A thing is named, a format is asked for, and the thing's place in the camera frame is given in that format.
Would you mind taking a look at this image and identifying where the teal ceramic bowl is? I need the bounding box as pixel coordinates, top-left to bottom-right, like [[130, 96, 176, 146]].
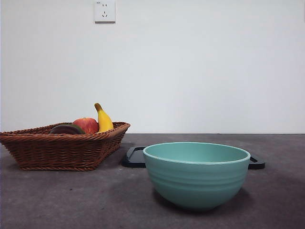
[[142, 142, 251, 211]]

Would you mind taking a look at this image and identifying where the black rectangular tray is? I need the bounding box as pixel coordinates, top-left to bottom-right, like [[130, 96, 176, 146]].
[[122, 146, 266, 170]]

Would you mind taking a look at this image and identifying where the yellow banana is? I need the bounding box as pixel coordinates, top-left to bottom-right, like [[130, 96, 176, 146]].
[[94, 103, 114, 133]]

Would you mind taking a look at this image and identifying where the red apple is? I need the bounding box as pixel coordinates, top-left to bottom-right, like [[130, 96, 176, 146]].
[[72, 117, 99, 135]]

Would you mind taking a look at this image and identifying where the green mango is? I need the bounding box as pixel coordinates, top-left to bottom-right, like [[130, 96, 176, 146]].
[[61, 123, 86, 135]]

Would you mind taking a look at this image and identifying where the brown wicker basket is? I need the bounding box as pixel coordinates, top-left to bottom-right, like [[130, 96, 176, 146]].
[[0, 121, 131, 171]]

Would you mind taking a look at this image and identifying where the white wall socket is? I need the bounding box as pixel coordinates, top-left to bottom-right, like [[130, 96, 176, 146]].
[[94, 0, 116, 24]]

